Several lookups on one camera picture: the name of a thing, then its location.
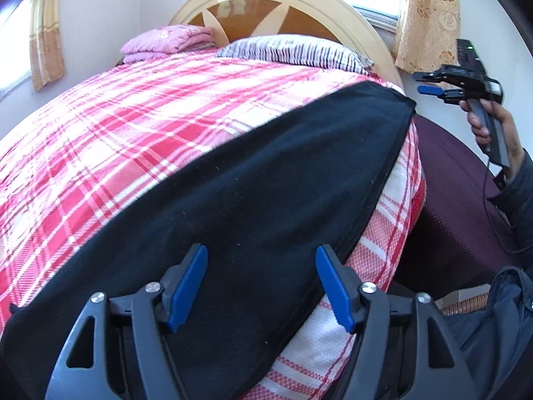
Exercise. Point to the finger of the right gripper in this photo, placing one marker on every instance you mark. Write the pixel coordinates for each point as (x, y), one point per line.
(430, 90)
(428, 77)

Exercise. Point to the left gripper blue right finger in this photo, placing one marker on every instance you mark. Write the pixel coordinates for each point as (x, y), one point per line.
(341, 285)

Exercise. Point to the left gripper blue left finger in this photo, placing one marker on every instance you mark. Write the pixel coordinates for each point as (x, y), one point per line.
(181, 284)

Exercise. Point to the black pants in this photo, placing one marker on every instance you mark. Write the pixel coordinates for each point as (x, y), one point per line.
(261, 204)

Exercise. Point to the dark jacket right forearm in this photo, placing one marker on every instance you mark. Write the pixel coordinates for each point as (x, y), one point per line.
(496, 342)

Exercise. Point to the beige floral curtain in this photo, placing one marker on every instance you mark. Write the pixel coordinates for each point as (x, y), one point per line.
(426, 34)

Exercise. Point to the striped pillow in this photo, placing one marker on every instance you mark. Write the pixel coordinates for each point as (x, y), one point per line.
(297, 49)

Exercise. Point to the dark maroon mattress side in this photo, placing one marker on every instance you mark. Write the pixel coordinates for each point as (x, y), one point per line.
(460, 240)

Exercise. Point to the wicker chair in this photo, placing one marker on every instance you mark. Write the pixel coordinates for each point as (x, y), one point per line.
(472, 304)

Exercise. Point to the cream wooden headboard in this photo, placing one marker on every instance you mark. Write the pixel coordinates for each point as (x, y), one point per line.
(334, 20)

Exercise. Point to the folded pink blanket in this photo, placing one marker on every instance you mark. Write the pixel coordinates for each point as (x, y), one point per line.
(165, 41)

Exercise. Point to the beige curtain left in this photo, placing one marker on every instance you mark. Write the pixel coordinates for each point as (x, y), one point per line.
(46, 58)

